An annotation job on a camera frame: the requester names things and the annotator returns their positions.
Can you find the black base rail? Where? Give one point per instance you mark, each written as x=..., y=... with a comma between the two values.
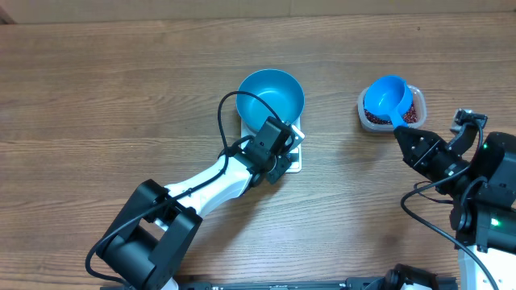
x=401, y=277

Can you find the white digital kitchen scale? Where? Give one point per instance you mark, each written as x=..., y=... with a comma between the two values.
x=295, y=154

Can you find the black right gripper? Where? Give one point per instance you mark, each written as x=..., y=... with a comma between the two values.
x=429, y=146

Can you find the red beans in container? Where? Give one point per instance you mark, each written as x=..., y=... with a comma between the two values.
x=409, y=117

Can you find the teal bowl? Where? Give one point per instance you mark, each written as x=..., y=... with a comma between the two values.
x=280, y=90

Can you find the blue plastic measuring scoop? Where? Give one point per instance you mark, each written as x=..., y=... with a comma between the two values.
x=390, y=98

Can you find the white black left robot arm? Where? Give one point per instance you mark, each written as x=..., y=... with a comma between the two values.
x=145, y=244

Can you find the clear plastic bean container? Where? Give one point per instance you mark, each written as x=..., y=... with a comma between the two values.
x=420, y=112

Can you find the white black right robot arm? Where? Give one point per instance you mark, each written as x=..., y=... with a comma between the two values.
x=476, y=175

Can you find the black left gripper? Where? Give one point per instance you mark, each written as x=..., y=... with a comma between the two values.
x=283, y=166

